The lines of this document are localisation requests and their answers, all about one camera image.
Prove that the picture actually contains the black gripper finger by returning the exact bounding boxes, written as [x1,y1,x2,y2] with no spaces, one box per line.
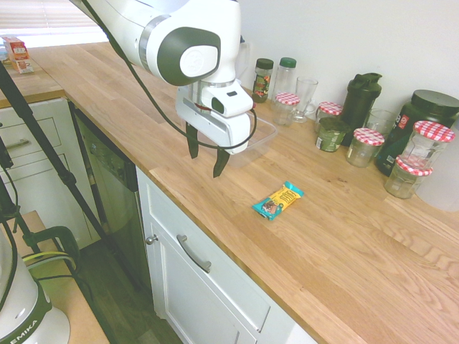
[212,145,231,179]
[185,121,199,160]

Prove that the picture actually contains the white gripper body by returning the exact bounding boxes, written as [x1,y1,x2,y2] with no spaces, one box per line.
[175,87,252,156]

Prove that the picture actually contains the teal yellow protein bar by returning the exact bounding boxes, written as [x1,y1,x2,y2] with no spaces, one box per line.
[251,181,306,222]

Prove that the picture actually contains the clear plastic food container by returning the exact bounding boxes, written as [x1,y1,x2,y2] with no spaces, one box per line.
[224,116,279,170]

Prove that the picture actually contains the large dark protein tub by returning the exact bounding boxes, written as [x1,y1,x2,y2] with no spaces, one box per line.
[374,89,459,178]

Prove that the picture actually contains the spice jar with dark lid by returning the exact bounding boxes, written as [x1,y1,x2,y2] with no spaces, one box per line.
[252,57,275,105]

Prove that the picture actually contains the glass jar red checked lid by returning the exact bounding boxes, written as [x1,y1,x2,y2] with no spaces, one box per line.
[399,120,457,173]
[315,101,344,134]
[271,92,301,127]
[384,156,434,200]
[345,128,386,168]

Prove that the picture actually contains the clear bottle with green lid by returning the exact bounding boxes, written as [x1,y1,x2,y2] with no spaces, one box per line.
[274,57,298,98]

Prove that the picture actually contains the dark dishwasher front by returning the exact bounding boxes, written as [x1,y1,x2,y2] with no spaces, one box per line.
[69,102,152,290]

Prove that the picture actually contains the tall clear glass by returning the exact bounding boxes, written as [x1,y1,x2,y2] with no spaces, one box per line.
[290,76,320,125]

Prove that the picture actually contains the jar with green contents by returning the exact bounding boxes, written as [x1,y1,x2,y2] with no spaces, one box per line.
[315,117,352,153]

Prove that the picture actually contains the white kitchen cabinet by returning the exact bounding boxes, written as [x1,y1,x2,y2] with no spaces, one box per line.
[135,166,318,344]

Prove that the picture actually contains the black shaker bottle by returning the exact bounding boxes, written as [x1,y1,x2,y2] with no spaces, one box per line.
[340,72,384,148]

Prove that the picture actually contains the white drawer cabinet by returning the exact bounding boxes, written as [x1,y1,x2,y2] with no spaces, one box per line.
[0,96,102,252]

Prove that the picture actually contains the dark green clamp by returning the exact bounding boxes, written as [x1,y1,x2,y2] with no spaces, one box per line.
[19,224,80,273]

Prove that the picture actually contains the clear glass tumbler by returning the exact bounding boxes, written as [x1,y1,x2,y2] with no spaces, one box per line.
[365,108,396,144]

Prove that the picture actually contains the orange white carton box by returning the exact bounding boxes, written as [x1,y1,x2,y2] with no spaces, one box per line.
[1,35,29,62]
[9,56,37,75]

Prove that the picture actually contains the white window blinds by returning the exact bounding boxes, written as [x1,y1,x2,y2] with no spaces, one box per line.
[0,0,105,49]

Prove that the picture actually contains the wooden robot mounting board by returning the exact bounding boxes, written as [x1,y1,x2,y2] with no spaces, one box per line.
[0,210,110,344]

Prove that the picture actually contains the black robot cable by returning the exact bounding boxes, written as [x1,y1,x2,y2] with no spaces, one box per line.
[80,0,260,150]

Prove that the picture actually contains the silver drawer handle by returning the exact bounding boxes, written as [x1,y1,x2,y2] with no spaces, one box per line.
[176,234,213,274]

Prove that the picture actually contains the black camera tripod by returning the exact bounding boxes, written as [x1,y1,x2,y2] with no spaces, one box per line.
[0,61,143,292]

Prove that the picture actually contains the silver bar handle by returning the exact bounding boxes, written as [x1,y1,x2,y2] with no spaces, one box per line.
[4,138,32,151]

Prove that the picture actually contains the yellow green cable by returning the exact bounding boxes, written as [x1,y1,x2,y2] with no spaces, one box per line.
[21,250,78,270]

